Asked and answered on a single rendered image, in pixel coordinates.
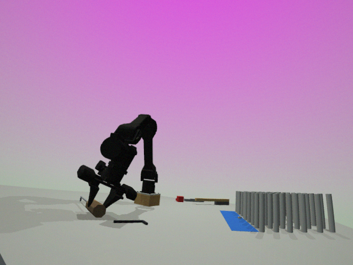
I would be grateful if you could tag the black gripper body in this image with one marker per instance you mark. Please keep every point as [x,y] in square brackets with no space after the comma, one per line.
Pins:
[112,177]

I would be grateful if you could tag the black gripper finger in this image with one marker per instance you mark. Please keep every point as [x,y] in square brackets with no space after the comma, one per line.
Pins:
[92,194]
[112,198]

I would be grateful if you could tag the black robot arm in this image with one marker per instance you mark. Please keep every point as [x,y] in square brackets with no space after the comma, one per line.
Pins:
[118,148]

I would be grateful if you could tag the blue flat strip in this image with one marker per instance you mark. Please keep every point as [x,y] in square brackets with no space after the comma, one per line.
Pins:
[235,223]

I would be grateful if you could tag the small red block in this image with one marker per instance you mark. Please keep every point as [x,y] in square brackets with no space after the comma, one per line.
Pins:
[180,198]

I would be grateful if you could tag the wooden-handled tool with grey metal shaft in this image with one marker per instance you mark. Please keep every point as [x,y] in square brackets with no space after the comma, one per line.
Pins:
[96,208]

